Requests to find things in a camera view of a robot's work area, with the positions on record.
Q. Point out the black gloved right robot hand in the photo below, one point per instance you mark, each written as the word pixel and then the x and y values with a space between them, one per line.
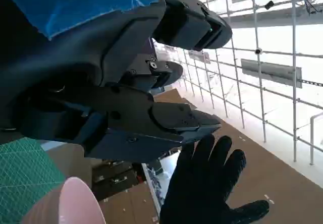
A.
pixel 202 183

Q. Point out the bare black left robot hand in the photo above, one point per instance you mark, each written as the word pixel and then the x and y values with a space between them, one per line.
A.
pixel 75 65

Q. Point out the pink bowl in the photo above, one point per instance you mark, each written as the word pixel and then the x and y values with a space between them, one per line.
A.
pixel 70 203

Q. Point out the black case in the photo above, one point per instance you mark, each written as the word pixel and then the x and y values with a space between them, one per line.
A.
pixel 113 176

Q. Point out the green cutting mat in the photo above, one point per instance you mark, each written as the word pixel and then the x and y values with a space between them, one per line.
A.
pixel 22 168

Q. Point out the grey metal rail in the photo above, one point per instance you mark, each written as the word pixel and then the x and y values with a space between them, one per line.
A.
pixel 271 72

